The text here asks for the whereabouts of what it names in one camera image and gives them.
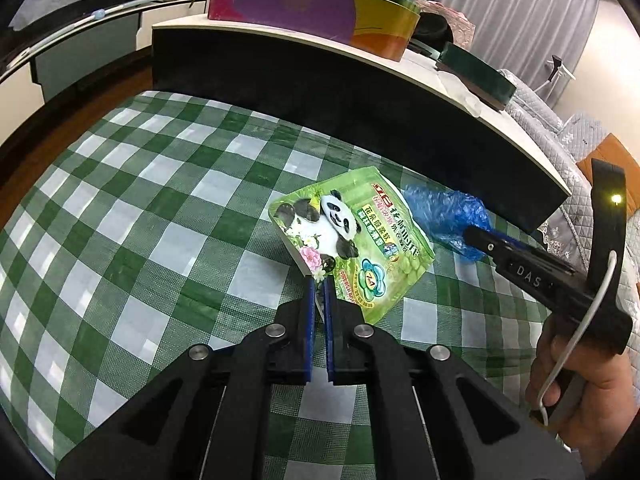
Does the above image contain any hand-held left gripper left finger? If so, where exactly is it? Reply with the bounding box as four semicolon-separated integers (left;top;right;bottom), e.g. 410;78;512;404
55;277;317;480

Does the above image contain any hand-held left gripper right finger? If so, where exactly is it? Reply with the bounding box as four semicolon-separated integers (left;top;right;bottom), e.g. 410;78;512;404
322;277;586;480

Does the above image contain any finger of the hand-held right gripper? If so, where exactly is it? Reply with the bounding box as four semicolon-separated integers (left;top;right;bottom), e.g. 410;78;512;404
462;225;507;269
487;231;577;277

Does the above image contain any blue plastic bag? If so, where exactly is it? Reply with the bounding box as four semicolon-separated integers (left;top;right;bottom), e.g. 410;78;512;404
402;183;492;262

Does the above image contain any green panda print packet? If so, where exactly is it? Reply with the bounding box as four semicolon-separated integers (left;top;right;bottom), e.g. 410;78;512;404
268;166;437;325

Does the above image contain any person's right hand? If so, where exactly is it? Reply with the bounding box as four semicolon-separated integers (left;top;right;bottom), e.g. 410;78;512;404
525;316;640;456

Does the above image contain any orange cushion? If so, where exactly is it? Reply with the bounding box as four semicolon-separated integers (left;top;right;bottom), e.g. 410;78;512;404
576;132;640;221

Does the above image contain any grey quilted sofa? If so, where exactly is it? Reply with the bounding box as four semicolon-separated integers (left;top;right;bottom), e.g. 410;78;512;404
500;67;640;331

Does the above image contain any dark green round tin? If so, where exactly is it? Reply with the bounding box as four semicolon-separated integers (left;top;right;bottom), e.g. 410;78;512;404
436;41;517;112

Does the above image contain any green checked tablecloth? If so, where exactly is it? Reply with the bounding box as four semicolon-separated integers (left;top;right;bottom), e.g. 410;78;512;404
0;90;556;480

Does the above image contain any pink woven basket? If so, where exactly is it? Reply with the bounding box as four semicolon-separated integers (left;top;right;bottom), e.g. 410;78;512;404
415;0;476;51

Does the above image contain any black bag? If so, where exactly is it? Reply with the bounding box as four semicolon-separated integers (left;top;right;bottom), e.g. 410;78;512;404
411;10;455;53

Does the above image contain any grey curtain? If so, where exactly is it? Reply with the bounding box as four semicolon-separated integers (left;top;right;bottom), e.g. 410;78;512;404
430;0;601;78

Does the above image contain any colourful gift box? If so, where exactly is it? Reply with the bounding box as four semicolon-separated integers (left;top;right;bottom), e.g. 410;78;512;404
207;0;422;62

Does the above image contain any dark green television cabinet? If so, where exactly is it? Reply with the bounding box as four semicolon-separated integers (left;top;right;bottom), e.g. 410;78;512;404
0;0;208;106

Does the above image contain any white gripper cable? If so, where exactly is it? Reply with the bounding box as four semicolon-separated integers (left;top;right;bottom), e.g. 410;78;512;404
537;252;618;428

